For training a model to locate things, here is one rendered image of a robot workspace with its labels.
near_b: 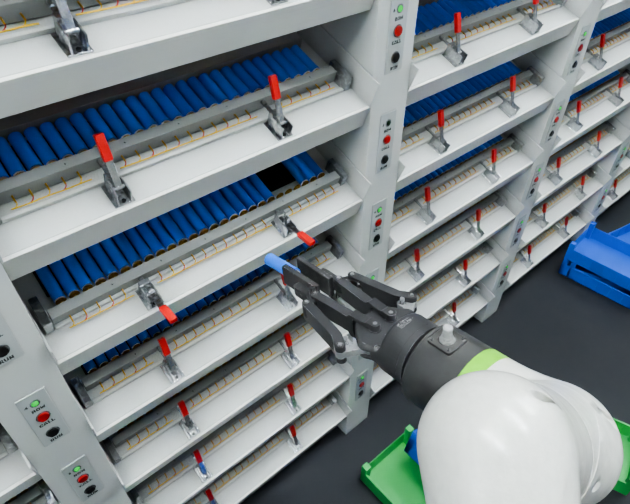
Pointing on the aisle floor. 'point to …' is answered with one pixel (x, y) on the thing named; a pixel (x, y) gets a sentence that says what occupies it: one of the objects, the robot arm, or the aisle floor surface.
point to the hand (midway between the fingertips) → (308, 279)
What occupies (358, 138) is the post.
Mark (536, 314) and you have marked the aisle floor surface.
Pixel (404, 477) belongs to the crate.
